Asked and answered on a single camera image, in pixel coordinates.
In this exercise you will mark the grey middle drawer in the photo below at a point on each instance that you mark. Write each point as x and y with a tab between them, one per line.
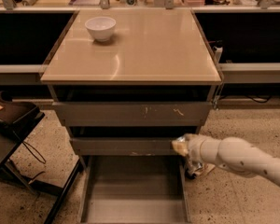
84	146

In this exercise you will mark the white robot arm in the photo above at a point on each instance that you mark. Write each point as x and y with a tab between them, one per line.
231	154

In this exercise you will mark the beige counter top cabinet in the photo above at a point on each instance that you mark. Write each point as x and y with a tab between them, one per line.
150	45

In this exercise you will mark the white ceramic bowl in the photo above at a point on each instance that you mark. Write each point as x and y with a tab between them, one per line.
101	28

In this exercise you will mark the white bottle behind counter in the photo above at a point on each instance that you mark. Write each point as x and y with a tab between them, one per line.
218	50

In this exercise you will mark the black side cart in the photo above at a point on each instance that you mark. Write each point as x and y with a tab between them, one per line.
17	121

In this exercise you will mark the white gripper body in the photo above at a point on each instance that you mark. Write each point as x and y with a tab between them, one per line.
195	148

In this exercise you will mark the grey open bottom drawer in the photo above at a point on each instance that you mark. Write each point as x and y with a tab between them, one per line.
134	190

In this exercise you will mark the grey top drawer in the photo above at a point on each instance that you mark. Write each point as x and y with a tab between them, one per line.
132	114

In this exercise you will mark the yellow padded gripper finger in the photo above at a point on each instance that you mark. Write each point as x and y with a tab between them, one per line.
180	147

